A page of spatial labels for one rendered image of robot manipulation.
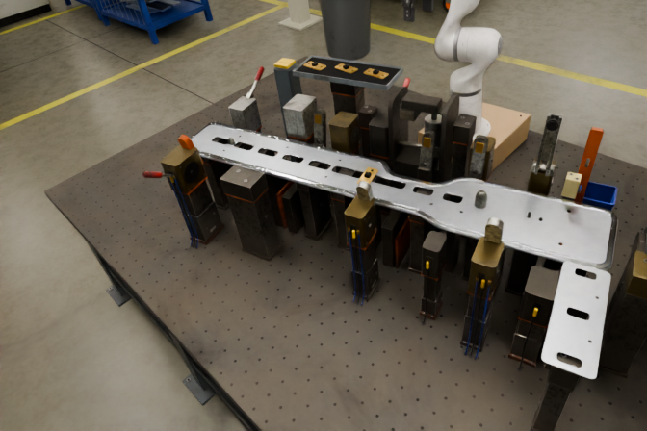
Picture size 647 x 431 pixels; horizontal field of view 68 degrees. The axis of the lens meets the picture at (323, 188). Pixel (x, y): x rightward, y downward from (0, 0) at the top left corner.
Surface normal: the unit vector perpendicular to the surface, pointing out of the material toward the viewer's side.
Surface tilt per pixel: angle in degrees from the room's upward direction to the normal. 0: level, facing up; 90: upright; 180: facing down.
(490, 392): 0
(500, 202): 0
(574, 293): 0
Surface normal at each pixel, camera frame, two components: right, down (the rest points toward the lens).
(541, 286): -0.11, -0.77
